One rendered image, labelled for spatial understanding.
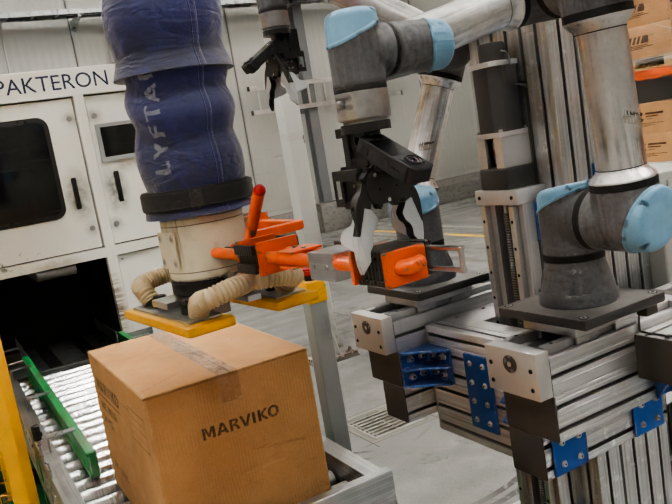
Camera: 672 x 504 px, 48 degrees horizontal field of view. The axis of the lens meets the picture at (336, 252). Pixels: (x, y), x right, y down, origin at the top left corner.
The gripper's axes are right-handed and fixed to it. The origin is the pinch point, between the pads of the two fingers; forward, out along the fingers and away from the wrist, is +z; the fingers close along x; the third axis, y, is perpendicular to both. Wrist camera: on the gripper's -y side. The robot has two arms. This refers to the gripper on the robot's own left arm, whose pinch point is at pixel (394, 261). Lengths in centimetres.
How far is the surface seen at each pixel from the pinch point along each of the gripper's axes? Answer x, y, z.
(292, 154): -190, 325, -11
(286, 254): 3.2, 24.2, -0.8
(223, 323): 8.0, 43.1, 12.0
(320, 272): 3.8, 13.9, 1.5
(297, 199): -189, 327, 17
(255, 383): -9, 68, 34
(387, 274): 4.8, -4.1, 0.4
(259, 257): 4.7, 30.9, -0.3
